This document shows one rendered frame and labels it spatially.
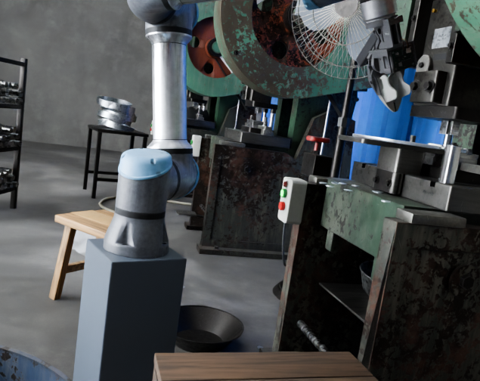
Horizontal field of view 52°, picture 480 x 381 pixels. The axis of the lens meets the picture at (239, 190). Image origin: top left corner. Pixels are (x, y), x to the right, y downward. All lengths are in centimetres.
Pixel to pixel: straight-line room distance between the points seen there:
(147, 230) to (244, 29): 164
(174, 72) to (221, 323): 99
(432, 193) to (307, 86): 153
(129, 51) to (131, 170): 671
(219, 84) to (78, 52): 380
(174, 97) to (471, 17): 67
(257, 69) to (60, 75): 545
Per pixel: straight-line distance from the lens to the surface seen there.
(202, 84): 427
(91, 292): 121
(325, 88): 270
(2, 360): 68
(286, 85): 262
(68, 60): 776
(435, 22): 148
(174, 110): 123
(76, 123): 775
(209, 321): 188
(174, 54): 125
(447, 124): 143
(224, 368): 92
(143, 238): 111
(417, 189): 129
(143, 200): 110
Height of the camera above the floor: 79
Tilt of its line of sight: 9 degrees down
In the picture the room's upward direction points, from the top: 8 degrees clockwise
